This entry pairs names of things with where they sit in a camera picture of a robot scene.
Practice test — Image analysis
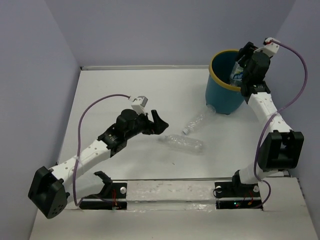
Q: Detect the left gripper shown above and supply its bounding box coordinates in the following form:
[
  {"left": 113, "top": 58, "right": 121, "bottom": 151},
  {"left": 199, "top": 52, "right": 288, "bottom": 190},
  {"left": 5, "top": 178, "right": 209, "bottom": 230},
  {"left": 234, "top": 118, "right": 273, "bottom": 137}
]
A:
[{"left": 124, "top": 110, "right": 168, "bottom": 140}]

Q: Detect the green label plastic bottle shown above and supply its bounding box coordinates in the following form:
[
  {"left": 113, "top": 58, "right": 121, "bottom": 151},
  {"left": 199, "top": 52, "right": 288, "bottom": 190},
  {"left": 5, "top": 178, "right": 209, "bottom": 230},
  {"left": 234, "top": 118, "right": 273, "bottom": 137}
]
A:
[{"left": 229, "top": 59, "right": 245, "bottom": 87}]

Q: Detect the clear slim plastic bottle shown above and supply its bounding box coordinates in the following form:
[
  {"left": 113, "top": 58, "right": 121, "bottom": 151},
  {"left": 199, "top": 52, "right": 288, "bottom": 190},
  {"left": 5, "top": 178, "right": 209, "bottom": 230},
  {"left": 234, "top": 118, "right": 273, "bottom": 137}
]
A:
[{"left": 182, "top": 105, "right": 216, "bottom": 135}]

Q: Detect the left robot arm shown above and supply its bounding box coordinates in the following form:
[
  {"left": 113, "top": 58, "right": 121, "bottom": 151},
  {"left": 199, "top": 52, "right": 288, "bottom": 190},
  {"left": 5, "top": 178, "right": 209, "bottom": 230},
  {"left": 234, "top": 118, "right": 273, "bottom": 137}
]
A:
[{"left": 28, "top": 109, "right": 169, "bottom": 219}]

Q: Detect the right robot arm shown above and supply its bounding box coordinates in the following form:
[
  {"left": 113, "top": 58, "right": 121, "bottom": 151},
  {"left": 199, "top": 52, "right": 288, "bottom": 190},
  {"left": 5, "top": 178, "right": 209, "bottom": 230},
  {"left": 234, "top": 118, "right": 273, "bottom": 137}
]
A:
[{"left": 230, "top": 37, "right": 308, "bottom": 196}]

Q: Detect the blue bin yellow rim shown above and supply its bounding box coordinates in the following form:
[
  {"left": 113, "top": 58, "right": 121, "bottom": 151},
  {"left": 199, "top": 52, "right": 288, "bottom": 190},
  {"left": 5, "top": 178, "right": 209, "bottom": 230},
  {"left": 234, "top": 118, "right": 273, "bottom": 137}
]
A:
[{"left": 204, "top": 48, "right": 265, "bottom": 116}]

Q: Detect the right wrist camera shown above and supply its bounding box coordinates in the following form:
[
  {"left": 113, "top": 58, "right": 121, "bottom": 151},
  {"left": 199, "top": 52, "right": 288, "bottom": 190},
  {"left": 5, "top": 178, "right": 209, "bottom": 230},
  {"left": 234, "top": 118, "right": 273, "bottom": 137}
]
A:
[{"left": 255, "top": 37, "right": 280, "bottom": 58}]

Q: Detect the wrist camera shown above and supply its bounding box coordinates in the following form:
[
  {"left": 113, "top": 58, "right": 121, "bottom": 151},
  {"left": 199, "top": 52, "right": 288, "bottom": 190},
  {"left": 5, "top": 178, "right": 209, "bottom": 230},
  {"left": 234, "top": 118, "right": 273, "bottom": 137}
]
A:
[
  {"left": 255, "top": 37, "right": 280, "bottom": 58},
  {"left": 129, "top": 96, "right": 148, "bottom": 115}
]

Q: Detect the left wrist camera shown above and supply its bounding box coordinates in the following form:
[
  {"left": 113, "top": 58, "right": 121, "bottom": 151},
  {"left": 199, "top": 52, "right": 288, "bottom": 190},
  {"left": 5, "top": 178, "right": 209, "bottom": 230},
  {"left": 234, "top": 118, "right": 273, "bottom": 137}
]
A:
[{"left": 129, "top": 96, "right": 148, "bottom": 115}]

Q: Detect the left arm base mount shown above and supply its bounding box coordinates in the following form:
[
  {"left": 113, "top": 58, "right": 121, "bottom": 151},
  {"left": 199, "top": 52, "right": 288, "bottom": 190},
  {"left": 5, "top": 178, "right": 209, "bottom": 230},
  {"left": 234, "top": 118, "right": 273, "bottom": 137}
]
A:
[{"left": 79, "top": 171, "right": 128, "bottom": 211}]

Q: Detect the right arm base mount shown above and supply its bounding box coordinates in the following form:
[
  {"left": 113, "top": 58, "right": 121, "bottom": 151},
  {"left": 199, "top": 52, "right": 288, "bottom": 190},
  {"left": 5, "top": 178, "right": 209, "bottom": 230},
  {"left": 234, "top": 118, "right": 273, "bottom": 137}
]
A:
[{"left": 212, "top": 170, "right": 263, "bottom": 210}]

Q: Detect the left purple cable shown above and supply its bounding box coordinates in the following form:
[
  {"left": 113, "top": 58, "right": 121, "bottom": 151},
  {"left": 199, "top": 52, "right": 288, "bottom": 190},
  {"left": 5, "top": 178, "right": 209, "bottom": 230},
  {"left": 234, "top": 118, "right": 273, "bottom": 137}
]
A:
[{"left": 73, "top": 93, "right": 132, "bottom": 207}]

